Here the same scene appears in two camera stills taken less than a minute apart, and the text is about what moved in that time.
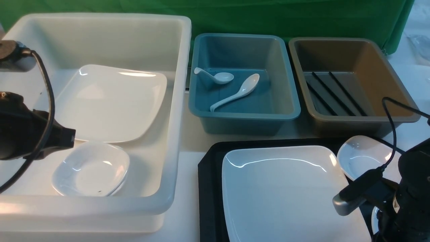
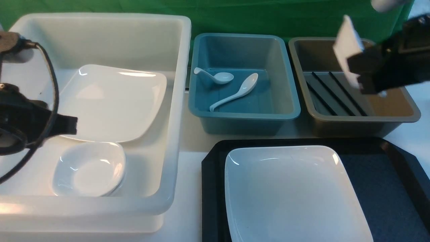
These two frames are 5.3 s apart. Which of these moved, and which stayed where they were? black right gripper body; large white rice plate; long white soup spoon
Moved: black right gripper body
Stayed: large white rice plate; long white soup spoon
